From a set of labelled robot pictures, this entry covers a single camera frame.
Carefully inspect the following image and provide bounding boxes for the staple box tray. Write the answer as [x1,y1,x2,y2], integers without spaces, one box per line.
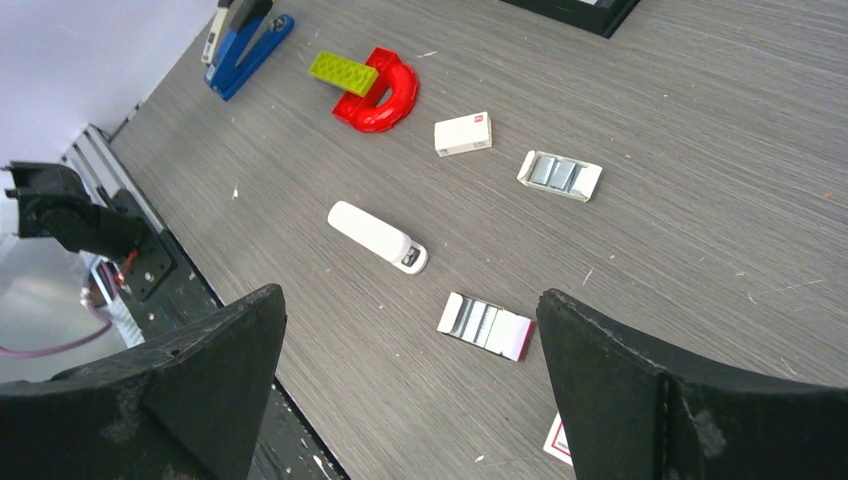
[517,150,603,203]

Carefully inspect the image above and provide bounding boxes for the red white staple box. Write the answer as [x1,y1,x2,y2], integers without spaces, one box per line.
[543,413,573,466]

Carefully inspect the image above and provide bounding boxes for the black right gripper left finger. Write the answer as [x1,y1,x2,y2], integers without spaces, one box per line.
[1,284,287,479]

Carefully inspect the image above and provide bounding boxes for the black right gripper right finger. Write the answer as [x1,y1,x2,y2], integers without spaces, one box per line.
[536,289,847,479]

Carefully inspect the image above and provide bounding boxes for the red arch toy block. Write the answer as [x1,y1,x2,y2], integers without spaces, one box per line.
[332,47,419,133]

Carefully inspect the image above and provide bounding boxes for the blue stapler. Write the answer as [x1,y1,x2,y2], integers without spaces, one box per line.
[204,0,295,101]

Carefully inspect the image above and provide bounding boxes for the closed white staple box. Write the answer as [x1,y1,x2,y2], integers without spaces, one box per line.
[434,111,493,157]

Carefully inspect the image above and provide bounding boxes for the green lego brick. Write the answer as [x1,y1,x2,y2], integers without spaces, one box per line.
[308,51,379,97]

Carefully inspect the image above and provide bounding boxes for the black and white stapler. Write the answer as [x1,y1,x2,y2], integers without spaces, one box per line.
[201,0,234,65]

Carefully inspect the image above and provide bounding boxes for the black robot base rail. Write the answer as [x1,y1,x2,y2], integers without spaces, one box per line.
[99,188,349,480]

